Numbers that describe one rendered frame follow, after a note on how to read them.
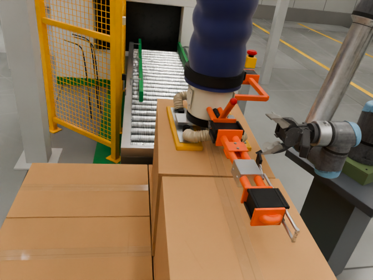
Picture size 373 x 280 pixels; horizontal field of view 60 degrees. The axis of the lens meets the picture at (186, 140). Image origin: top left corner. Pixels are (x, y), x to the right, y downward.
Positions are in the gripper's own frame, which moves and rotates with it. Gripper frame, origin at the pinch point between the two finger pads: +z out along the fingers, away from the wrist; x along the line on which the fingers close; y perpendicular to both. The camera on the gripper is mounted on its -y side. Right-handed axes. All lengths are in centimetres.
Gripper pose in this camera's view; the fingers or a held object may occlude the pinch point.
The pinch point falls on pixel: (260, 135)
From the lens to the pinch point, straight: 109.3
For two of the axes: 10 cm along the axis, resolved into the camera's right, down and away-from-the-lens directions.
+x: 1.1, -8.6, -5.0
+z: -9.8, -0.1, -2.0
